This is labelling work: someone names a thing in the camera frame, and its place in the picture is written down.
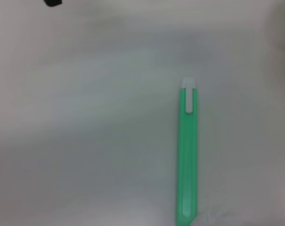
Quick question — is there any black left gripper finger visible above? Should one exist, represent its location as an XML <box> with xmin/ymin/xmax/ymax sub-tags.
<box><xmin>43</xmin><ymin>0</ymin><xmax>63</xmax><ymax>7</ymax></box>

